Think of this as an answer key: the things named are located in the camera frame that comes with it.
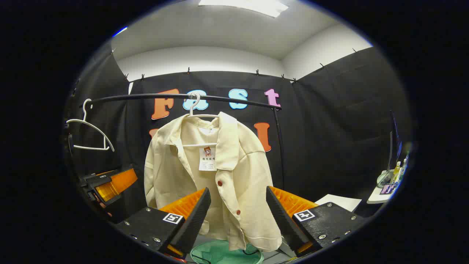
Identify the computer monitor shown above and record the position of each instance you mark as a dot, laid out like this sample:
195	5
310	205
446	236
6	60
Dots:
395	146

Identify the black backdrop cloth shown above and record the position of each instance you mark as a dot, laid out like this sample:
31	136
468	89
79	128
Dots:
329	146

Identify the row of black clips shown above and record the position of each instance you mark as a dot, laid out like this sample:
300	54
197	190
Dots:
188	70

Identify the green laundry hamper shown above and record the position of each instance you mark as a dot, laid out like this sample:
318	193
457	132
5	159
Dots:
223	253

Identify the white clothes hanger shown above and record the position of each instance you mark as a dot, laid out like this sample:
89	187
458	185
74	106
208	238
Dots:
91	148
203	116

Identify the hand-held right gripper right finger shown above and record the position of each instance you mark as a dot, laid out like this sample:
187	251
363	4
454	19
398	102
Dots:
282	220

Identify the cream button shirt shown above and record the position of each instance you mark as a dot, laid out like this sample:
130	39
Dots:
249	172

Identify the black clothes rail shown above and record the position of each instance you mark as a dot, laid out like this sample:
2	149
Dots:
146	96

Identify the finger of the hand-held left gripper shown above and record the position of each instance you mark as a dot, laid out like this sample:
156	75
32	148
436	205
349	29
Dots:
117	185
110	176

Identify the yellow bottle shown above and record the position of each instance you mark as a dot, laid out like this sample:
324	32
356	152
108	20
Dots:
397	169

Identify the white side table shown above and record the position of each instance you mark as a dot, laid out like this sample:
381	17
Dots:
377	198

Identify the green bottle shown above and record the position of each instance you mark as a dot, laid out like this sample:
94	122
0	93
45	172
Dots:
404	170

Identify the clear round container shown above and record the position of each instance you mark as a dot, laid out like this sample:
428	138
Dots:
384	179

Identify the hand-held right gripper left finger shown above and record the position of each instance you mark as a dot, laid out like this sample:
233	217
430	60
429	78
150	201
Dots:
194	227

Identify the purple flat box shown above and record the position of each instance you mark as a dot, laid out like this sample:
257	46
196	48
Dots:
387	189

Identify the ceiling light panel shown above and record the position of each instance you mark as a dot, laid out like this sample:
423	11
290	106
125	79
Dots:
256	6
120	31

